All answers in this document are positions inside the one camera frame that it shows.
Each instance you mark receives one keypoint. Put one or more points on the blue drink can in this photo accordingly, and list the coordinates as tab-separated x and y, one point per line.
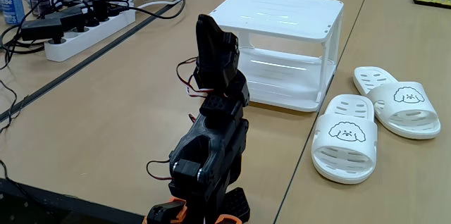
12	4

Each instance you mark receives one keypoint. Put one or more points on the white slipper with dog print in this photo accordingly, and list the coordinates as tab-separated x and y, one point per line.
405	111
347	134

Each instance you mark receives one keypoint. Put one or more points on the black power adapter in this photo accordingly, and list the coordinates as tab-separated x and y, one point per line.
68	18
42	28

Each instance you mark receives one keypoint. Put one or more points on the black plug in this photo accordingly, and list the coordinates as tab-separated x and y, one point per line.
115	10

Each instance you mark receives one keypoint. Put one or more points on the white power strip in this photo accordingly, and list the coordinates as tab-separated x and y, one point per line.
88	37

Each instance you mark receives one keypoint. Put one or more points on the white shoe rack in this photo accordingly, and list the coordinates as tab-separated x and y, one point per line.
282	16

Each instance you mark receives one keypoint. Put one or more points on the black plug charger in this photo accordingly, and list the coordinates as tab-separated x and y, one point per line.
100	5

